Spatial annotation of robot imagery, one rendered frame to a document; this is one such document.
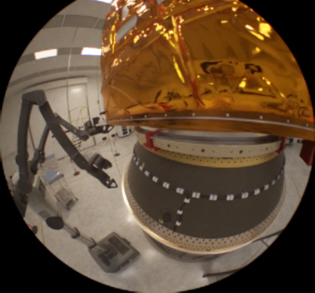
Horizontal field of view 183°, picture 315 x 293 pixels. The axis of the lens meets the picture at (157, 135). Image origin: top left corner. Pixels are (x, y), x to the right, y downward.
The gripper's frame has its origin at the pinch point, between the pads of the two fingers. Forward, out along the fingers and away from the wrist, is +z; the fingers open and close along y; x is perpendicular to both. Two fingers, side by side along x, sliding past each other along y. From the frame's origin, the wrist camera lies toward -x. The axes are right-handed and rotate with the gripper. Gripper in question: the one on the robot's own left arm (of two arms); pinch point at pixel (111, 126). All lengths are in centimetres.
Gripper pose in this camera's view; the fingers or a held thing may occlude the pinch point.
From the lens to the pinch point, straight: 85.3
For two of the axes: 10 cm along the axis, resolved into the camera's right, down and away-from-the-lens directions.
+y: -7.7, -0.8, 6.3
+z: 6.2, -2.8, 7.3
